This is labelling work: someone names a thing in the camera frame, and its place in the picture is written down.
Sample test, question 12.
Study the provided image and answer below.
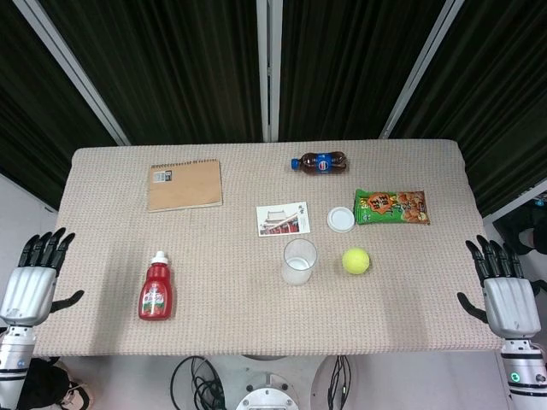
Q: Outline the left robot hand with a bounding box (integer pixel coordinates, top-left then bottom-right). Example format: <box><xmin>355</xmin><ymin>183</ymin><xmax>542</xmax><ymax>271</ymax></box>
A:
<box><xmin>0</xmin><ymin>227</ymin><xmax>85</xmax><ymax>329</ymax></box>

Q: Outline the green snack bag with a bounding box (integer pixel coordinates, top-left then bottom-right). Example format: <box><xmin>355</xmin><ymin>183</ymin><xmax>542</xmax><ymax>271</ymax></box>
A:
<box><xmin>352</xmin><ymin>189</ymin><xmax>431</xmax><ymax>226</ymax></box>

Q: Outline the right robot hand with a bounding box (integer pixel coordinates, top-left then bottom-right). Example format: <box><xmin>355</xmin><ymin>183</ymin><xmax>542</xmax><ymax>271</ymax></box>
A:
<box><xmin>456</xmin><ymin>235</ymin><xmax>542</xmax><ymax>341</ymax></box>

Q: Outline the beige woven tablecloth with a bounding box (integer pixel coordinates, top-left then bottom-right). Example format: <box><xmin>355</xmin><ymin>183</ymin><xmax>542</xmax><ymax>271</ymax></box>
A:
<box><xmin>30</xmin><ymin>138</ymin><xmax>521</xmax><ymax>357</ymax></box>

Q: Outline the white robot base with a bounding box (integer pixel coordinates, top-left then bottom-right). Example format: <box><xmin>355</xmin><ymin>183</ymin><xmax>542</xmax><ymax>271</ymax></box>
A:
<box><xmin>203</xmin><ymin>354</ymin><xmax>338</xmax><ymax>410</ymax></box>

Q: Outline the yellow tennis ball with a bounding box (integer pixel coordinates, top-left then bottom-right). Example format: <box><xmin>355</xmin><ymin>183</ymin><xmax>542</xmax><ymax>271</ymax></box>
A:
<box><xmin>341</xmin><ymin>247</ymin><xmax>371</xmax><ymax>276</ymax></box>

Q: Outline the black cable bundle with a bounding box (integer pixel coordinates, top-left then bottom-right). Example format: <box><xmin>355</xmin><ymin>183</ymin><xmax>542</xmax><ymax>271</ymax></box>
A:
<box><xmin>325</xmin><ymin>354</ymin><xmax>356</xmax><ymax>410</ymax></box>
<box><xmin>170</xmin><ymin>355</ymin><xmax>226</xmax><ymax>410</ymax></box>

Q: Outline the white round lid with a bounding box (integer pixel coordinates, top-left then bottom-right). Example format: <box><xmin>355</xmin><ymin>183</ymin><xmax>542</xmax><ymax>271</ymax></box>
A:
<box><xmin>326</xmin><ymin>206</ymin><xmax>356</xmax><ymax>234</ymax></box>

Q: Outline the red ketchup bottle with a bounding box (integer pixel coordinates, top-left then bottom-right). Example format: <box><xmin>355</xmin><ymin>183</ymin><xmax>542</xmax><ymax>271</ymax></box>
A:
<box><xmin>138</xmin><ymin>250</ymin><xmax>175</xmax><ymax>321</ymax></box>

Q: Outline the clear plastic cup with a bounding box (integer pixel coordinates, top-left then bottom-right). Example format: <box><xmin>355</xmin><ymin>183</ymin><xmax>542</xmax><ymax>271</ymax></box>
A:
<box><xmin>280</xmin><ymin>238</ymin><xmax>319</xmax><ymax>285</ymax></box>

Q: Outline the cola bottle blue cap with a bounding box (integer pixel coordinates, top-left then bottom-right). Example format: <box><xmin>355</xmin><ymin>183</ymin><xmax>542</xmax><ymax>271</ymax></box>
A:
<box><xmin>291</xmin><ymin>151</ymin><xmax>348</xmax><ymax>176</ymax></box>

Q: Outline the black bag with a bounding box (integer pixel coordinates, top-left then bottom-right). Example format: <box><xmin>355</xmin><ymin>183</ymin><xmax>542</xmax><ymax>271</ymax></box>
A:
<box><xmin>11</xmin><ymin>356</ymin><xmax>93</xmax><ymax>410</ymax></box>

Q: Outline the brown spiral notebook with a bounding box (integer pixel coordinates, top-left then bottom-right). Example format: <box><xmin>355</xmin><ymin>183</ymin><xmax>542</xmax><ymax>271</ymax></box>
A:
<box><xmin>147</xmin><ymin>158</ymin><xmax>225</xmax><ymax>213</ymax></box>

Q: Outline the postcard with temple picture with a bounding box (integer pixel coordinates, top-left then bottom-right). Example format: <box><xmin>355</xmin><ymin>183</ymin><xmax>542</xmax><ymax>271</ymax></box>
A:
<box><xmin>256</xmin><ymin>202</ymin><xmax>312</xmax><ymax>237</ymax></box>

